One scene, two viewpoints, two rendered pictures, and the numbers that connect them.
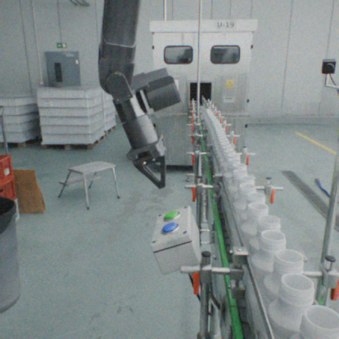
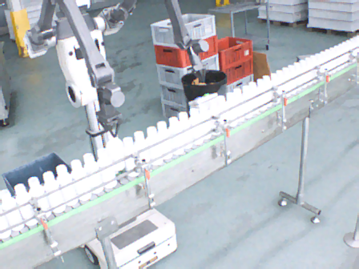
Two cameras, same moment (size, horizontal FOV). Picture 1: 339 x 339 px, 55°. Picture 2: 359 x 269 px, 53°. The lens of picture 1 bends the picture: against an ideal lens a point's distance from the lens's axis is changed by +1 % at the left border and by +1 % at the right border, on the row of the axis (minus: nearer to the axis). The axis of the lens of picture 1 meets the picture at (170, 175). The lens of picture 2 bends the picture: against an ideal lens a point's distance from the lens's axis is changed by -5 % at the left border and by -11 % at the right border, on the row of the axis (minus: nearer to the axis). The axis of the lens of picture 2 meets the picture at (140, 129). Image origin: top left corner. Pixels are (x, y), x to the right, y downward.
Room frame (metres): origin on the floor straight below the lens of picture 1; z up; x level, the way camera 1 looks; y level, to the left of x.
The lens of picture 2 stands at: (-0.68, -1.33, 1.87)
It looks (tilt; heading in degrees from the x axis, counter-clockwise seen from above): 26 degrees down; 56
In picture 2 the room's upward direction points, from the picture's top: 9 degrees counter-clockwise
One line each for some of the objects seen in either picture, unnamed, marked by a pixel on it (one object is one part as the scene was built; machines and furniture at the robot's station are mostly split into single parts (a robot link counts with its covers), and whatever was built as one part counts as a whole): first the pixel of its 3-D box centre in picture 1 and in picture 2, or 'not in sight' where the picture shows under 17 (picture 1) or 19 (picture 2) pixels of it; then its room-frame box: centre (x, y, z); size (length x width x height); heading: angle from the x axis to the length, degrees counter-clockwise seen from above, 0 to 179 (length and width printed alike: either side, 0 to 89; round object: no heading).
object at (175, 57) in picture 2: not in sight; (187, 48); (2.11, 1.69, 0.78); 0.61 x 0.41 x 0.22; 3
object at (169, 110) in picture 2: not in sight; (192, 104); (2.11, 1.69, 0.11); 0.61 x 0.41 x 0.22; 2
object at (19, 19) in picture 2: not in sight; (22, 32); (2.30, 7.34, 0.55); 0.40 x 0.40 x 1.10; 87
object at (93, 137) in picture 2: not in sight; (102, 158); (0.24, 0.50, 0.74); 0.11 x 0.11 x 0.40; 87
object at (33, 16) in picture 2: not in sight; (31, 21); (3.32, 9.28, 0.50); 1.24 x 1.03 x 1.00; 179
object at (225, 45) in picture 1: (199, 98); not in sight; (5.48, -0.47, 1.05); 1.60 x 1.40 x 2.10; 177
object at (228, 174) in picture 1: (232, 186); (266, 91); (0.93, -0.19, 1.08); 0.06 x 0.06 x 0.17
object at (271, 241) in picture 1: (269, 281); (203, 121); (0.46, -0.16, 1.08); 0.06 x 0.06 x 0.17
